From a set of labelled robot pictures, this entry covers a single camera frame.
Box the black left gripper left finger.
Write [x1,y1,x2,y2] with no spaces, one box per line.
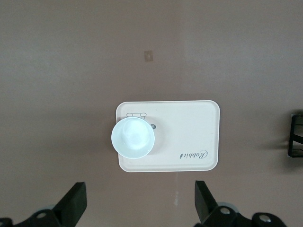
[23,181,87,227]

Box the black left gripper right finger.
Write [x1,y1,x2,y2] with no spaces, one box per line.
[194,181,251,227]

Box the black wire cup rack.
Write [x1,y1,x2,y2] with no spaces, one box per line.
[287,113,303,158]

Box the white bowl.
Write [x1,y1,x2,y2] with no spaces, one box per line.
[111,117,156,159]

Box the beige rabbit print tray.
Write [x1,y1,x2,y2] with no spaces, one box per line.
[116,100,221,173]

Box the small square table patch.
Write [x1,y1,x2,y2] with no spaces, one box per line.
[143,50,154,63]

